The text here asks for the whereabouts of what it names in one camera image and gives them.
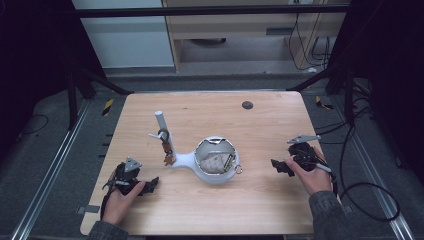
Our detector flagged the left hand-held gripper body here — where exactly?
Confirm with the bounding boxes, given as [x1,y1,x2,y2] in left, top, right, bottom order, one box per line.
[102,156,145,197]

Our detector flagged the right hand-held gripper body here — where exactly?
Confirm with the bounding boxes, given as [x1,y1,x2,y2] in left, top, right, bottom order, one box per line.
[286,133,334,174]

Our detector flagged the olive and orange lanyard keychain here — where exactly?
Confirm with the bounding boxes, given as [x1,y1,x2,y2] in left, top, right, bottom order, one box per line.
[156,128,177,167]

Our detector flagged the white key stand with bowl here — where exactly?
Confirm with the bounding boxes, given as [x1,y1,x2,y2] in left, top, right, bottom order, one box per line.
[147,110,241,185]

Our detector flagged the grey quilted pouch with ring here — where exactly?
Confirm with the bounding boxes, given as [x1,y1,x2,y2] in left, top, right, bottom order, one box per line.
[199,151,244,175]

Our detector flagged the person's right hand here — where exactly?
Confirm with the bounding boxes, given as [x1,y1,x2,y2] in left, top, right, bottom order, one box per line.
[284,146,334,197]

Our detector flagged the person's left hand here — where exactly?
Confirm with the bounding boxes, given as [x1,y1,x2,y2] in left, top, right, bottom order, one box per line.
[101,180,147,227]

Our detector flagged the yellow and black tape strip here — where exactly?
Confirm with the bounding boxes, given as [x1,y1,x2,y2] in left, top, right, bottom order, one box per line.
[101,98,115,117]
[314,95,335,111]

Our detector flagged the black metal stand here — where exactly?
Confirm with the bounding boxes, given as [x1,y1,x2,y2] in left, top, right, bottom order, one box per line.
[65,64,135,132]
[285,64,356,128]

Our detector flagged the black curtain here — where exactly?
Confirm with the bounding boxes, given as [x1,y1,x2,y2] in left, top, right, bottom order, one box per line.
[0,0,106,164]
[328,0,424,186]

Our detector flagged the white cabinet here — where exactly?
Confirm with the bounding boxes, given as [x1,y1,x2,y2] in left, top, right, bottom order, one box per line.
[71,0,175,70]

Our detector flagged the light wooden desk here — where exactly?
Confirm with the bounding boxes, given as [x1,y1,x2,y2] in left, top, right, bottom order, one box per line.
[162,0,351,73]

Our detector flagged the black strap on left gripper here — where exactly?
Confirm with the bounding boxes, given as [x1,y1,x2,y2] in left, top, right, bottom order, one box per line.
[99,189,115,218]

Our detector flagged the thick black looped floor cable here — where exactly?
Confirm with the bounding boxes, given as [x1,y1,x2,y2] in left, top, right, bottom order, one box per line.
[314,95,401,223]

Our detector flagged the aluminium floor rail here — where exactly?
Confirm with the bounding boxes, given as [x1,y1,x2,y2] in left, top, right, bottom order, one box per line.
[332,95,416,240]
[10,99,92,240]

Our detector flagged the thin black floor cable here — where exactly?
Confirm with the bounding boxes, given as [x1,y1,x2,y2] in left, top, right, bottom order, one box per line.
[19,113,50,136]

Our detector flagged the black cables behind desk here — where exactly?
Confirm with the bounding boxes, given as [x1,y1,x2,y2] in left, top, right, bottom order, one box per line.
[287,12,332,72]

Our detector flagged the black horizontal frame bar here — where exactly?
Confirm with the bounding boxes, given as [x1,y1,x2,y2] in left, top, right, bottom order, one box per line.
[73,4,350,19]

